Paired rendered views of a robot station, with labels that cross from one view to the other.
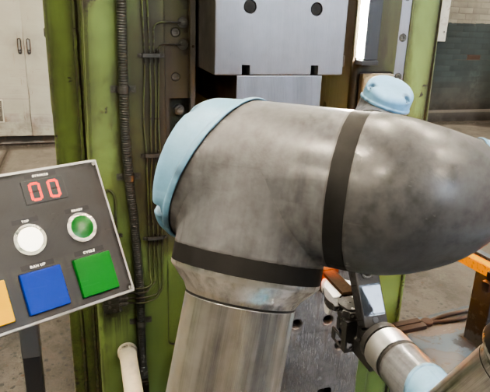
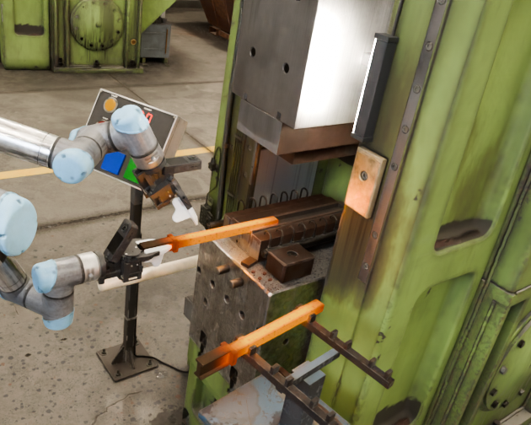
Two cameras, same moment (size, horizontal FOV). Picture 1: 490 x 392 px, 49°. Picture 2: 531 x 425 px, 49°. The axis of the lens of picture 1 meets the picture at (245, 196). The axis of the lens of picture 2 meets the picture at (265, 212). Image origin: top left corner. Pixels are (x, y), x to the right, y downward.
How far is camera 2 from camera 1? 1.69 m
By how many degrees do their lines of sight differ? 61
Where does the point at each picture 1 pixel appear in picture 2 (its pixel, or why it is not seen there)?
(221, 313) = not seen: outside the picture
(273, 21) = (262, 67)
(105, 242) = not seen: hidden behind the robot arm
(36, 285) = (109, 157)
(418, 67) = (418, 168)
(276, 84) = (258, 115)
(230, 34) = (241, 67)
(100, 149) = (221, 119)
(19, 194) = not seen: hidden behind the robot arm
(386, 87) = (121, 111)
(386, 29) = (391, 114)
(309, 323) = (232, 306)
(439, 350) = (258, 399)
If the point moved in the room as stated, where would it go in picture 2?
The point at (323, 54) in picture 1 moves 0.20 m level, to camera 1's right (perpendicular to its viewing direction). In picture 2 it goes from (285, 106) to (314, 136)
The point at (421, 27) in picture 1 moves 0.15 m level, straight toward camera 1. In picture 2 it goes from (427, 127) to (365, 118)
